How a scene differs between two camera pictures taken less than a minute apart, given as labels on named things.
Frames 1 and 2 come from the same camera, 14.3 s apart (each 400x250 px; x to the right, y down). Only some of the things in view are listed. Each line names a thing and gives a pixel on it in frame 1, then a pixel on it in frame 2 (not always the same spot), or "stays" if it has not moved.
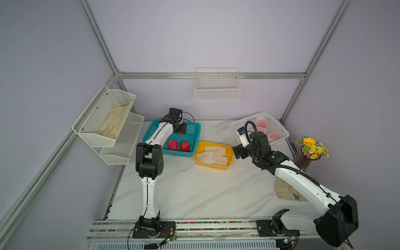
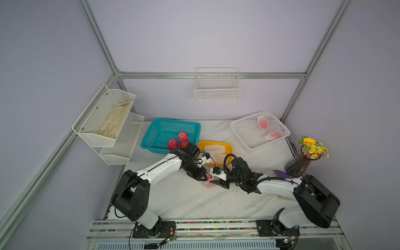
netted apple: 261,129 → 208,184
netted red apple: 173,145 stays
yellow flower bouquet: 311,149 stays
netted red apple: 185,146 stays
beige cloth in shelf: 111,126 stays
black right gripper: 240,148 → 223,183
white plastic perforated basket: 273,125 stays
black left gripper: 183,129 → 201,172
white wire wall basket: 217,84 stays
